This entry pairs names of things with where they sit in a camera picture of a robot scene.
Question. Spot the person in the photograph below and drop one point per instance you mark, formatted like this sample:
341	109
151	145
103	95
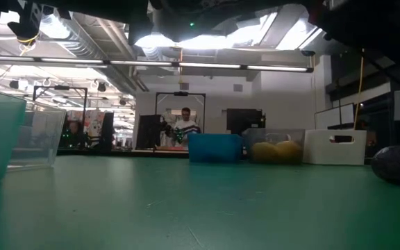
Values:
186	126

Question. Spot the blue plastic bin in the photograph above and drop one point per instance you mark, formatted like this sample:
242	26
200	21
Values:
215	147

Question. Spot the black metal frame stand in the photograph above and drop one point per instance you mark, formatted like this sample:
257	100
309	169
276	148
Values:
84	118

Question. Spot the colourful poster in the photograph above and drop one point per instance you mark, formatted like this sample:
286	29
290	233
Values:
94	123

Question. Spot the silver ribbed air duct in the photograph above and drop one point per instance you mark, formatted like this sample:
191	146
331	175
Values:
82	34

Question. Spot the black gantry frame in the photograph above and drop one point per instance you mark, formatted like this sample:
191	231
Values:
181	93

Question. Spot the long ceiling light strip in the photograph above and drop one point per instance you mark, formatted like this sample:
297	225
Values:
203	65

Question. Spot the black panel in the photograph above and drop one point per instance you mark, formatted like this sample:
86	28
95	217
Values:
148	132

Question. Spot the whiteboard panel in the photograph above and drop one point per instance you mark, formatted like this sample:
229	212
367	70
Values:
335	116

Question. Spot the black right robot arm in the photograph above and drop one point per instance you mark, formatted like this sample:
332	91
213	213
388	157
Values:
359	21

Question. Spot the clear plastic bin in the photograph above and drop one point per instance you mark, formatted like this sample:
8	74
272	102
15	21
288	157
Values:
37	139

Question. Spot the green table mat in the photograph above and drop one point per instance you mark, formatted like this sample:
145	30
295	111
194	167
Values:
151	208

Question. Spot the black monitor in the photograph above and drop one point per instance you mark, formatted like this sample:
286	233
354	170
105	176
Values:
243	119

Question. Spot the grey translucent plastic bin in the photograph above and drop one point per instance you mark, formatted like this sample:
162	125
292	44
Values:
273	136

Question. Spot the white plastic bin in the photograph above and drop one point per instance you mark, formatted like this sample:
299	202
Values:
335	152

